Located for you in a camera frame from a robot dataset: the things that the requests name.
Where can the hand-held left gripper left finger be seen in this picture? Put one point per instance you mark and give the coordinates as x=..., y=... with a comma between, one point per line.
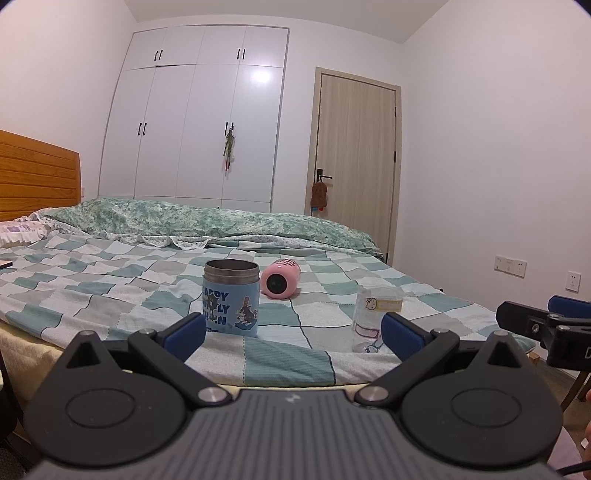
x=187, y=336

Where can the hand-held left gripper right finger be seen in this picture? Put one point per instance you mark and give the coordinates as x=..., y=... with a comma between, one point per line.
x=400, y=337

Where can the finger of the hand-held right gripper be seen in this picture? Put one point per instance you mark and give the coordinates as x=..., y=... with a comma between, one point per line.
x=570, y=307
x=521, y=318

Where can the clear glass cup with stickers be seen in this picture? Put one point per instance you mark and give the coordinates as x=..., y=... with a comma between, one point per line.
x=369, y=318

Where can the blue cartoon steel cup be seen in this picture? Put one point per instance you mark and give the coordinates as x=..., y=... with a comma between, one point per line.
x=231, y=302

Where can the checkered green white blanket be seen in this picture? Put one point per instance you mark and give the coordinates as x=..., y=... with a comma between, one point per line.
x=115, y=286

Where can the pink cloth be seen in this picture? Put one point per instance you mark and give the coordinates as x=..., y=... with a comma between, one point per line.
x=570, y=457

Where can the green floral quilt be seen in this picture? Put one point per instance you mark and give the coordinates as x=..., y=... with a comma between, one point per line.
x=207, y=221

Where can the cream bed sheet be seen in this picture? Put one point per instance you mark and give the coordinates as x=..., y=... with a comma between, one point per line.
x=32, y=341

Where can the brown hanging pouch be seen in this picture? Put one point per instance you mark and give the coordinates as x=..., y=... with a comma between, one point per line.
x=318, y=196

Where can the light wooden door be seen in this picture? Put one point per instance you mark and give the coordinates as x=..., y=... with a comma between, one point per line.
x=355, y=161

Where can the hanging tassel ornament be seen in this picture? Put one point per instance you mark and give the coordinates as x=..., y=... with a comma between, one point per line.
x=228, y=147

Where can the floral ruffled pillow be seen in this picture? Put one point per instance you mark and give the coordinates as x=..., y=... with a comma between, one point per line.
x=18, y=230

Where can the white wardrobe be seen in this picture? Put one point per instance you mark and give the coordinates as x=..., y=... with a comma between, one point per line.
x=184, y=120

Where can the wooden headboard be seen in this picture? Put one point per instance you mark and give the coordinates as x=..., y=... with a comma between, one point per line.
x=37, y=180

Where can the small white wall socket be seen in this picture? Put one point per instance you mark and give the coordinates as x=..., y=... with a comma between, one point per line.
x=574, y=281

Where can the wide white wall socket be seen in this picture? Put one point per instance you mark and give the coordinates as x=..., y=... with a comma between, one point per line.
x=510, y=266

